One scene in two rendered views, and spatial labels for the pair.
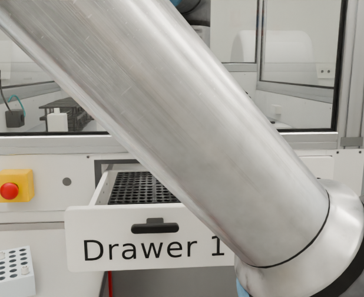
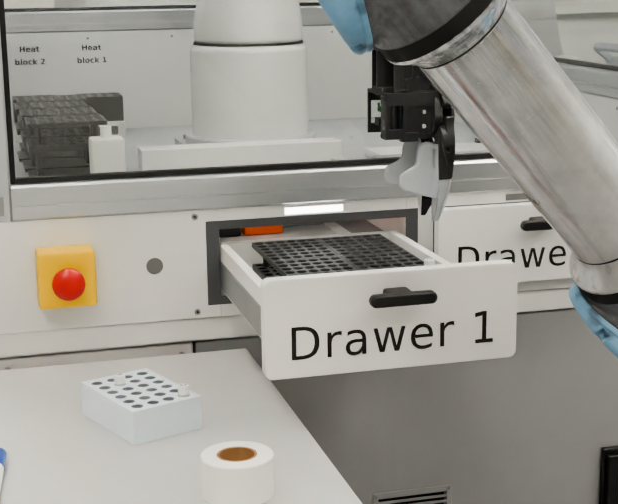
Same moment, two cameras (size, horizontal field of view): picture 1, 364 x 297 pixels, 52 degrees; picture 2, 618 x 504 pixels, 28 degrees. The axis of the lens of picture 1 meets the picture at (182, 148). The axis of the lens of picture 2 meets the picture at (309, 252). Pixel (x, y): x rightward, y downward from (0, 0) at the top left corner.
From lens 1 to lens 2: 0.81 m
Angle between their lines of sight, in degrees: 10
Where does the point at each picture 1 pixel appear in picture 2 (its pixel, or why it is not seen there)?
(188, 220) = (442, 290)
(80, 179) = (179, 260)
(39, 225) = (97, 357)
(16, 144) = (64, 197)
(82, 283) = (262, 412)
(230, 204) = (591, 202)
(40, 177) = (105, 259)
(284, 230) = not seen: outside the picture
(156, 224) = (406, 293)
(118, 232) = (341, 313)
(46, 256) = not seen: hidden behind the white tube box
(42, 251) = not seen: hidden behind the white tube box
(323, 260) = not seen: outside the picture
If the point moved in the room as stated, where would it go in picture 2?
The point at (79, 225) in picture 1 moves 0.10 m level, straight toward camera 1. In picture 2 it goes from (285, 305) to (329, 328)
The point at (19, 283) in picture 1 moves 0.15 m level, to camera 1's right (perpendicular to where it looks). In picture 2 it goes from (181, 408) to (318, 398)
